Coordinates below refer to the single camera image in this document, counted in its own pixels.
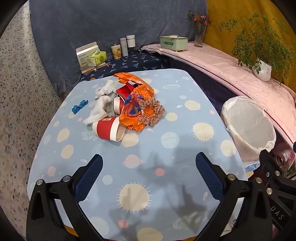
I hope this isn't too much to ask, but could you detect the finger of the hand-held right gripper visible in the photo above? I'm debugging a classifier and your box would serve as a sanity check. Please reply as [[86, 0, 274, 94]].
[[258, 149, 296, 204]]

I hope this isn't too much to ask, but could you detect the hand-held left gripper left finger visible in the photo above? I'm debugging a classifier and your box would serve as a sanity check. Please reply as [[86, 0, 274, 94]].
[[26, 153, 104, 241]]

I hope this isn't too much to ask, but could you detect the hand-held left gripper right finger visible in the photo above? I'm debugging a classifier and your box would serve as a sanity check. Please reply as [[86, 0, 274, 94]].
[[195, 152, 273, 241]]

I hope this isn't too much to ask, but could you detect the white bin with plastic liner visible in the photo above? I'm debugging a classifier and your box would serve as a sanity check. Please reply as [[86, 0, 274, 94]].
[[221, 95, 277, 163]]

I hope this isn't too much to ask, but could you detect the red white paper cup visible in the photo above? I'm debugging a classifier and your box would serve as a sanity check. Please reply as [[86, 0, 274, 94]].
[[92, 116, 127, 142], [112, 96, 127, 115]]

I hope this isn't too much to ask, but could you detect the orange printed plastic bag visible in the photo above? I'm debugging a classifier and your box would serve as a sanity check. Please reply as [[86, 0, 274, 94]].
[[113, 72, 155, 133]]

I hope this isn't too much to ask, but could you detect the light blue plastic sheet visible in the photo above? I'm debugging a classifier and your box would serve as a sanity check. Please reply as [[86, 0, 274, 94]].
[[243, 160, 261, 173]]

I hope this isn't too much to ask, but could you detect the planet printed light blue tablecloth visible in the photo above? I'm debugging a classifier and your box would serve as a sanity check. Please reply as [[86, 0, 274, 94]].
[[27, 68, 249, 241]]

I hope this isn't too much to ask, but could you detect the white crumpled tissue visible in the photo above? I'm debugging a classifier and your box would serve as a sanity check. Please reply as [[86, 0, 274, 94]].
[[83, 95, 114, 126]]

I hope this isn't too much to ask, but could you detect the blue scrunchie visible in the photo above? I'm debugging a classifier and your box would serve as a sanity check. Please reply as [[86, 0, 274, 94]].
[[71, 100, 89, 115]]

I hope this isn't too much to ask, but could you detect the brown polka dot scrunchie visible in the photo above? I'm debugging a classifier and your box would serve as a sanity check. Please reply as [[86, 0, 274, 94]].
[[138, 97, 165, 127]]

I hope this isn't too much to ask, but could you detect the dark purple cloth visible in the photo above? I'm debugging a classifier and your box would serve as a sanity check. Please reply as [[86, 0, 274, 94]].
[[168, 57, 239, 110]]

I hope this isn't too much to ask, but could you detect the white sock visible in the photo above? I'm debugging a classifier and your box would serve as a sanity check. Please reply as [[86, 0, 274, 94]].
[[95, 79, 116, 100]]

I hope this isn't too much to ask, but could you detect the green plant in white pot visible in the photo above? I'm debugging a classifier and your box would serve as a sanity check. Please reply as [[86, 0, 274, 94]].
[[218, 13, 296, 87]]

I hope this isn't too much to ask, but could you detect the brown wooden board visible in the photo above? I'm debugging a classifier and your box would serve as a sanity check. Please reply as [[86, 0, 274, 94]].
[[83, 62, 110, 75]]

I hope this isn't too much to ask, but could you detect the pink printed sheet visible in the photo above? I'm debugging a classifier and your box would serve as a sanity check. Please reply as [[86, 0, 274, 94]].
[[141, 42, 296, 149]]

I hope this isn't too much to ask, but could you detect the green tissue pack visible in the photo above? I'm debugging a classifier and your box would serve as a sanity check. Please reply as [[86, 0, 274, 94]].
[[87, 50, 107, 67]]

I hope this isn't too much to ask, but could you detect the white cardboard box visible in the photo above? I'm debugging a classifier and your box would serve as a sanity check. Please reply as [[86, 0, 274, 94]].
[[76, 42, 100, 73]]

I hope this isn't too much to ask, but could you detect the navy leaf printed cloth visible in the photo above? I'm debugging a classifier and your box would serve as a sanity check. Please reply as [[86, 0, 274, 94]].
[[80, 49, 172, 82]]

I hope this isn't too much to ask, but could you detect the orange printed can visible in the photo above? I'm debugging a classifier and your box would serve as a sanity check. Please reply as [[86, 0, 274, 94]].
[[111, 44, 122, 59]]

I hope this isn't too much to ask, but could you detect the grey cylinder bottle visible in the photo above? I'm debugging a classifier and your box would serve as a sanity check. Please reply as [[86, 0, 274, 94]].
[[120, 38, 129, 57]]

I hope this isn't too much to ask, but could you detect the green tissue box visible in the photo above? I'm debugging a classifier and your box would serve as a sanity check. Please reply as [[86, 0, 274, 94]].
[[160, 35, 189, 49]]

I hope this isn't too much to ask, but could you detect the glass vase with red flowers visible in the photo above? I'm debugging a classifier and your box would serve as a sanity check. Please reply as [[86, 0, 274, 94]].
[[187, 10, 212, 48]]

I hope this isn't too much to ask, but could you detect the grey blue blanket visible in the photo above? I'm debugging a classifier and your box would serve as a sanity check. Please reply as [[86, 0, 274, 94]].
[[29, 0, 208, 93]]

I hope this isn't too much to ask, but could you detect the mustard yellow cloth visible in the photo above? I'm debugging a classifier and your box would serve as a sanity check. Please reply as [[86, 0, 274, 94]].
[[203, 0, 296, 93]]

